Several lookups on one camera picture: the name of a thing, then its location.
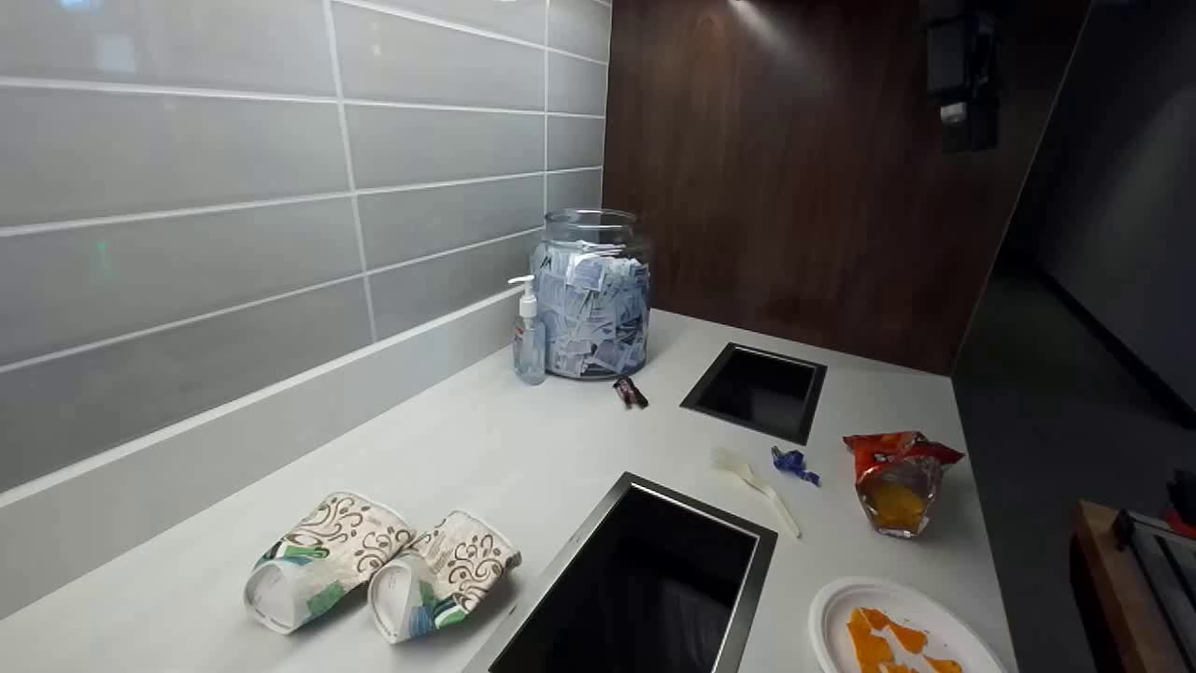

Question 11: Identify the red doritos packet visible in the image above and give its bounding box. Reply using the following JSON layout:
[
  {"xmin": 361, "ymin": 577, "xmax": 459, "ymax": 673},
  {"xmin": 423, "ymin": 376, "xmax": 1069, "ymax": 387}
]
[{"xmin": 843, "ymin": 425, "xmax": 967, "ymax": 541}]

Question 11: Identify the small dark brown packet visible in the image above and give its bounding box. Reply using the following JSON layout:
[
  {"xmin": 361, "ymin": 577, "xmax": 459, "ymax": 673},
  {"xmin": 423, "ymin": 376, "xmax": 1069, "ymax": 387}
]
[{"xmin": 609, "ymin": 371, "xmax": 653, "ymax": 412}]

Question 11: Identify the white plate holding doritos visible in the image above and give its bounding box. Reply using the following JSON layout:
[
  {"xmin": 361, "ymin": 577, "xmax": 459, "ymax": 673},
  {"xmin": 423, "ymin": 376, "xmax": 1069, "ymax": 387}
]
[{"xmin": 803, "ymin": 577, "xmax": 1010, "ymax": 673}]

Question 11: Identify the orange doritos chips pile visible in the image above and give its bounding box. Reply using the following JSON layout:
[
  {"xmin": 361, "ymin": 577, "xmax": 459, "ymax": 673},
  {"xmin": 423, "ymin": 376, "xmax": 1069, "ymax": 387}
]
[{"xmin": 846, "ymin": 605, "xmax": 966, "ymax": 673}]

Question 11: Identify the glass jar of packets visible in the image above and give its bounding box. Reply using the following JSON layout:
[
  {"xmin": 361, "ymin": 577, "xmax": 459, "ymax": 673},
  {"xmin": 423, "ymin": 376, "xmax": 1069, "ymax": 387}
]
[{"xmin": 533, "ymin": 204, "xmax": 653, "ymax": 380}]

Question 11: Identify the small clear sanitizer bottle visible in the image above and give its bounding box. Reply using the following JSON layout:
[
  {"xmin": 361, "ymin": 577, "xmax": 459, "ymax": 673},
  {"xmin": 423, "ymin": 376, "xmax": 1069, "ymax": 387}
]
[{"xmin": 510, "ymin": 274, "xmax": 552, "ymax": 387}]

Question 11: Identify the white plastic scrap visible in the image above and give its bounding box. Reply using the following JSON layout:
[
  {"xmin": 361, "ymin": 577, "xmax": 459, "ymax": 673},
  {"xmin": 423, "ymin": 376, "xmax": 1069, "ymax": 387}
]
[{"xmin": 711, "ymin": 445, "xmax": 808, "ymax": 541}]

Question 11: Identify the dark side panel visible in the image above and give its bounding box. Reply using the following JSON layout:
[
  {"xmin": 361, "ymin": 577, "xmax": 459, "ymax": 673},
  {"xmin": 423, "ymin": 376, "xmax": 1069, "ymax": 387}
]
[{"xmin": 602, "ymin": 0, "xmax": 1098, "ymax": 374}]

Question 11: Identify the blue crumpled wrapper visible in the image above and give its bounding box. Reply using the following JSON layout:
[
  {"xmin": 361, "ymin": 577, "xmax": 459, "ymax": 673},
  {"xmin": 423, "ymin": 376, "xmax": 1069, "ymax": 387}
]
[{"xmin": 768, "ymin": 445, "xmax": 824, "ymax": 488}]

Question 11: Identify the right bag of nuts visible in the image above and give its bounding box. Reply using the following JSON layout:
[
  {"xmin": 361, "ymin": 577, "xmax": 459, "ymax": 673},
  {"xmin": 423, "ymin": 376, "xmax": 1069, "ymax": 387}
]
[{"xmin": 366, "ymin": 508, "xmax": 525, "ymax": 648}]

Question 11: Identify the bag of nuts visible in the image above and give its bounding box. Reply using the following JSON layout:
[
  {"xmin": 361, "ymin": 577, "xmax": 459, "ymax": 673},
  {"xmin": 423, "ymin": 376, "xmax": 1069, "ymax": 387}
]
[
  {"xmin": 241, "ymin": 488, "xmax": 420, "ymax": 635},
  {"xmin": 366, "ymin": 508, "xmax": 525, "ymax": 648}
]

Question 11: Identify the left bag of nuts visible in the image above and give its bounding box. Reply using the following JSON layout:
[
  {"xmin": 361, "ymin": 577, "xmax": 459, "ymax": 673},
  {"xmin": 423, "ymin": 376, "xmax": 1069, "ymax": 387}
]
[{"xmin": 241, "ymin": 488, "xmax": 420, "ymax": 635}]

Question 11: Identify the wooden edged cart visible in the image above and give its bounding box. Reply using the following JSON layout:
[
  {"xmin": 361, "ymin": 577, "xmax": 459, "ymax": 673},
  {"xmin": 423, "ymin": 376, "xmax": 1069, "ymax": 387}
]
[{"xmin": 1073, "ymin": 496, "xmax": 1196, "ymax": 673}]

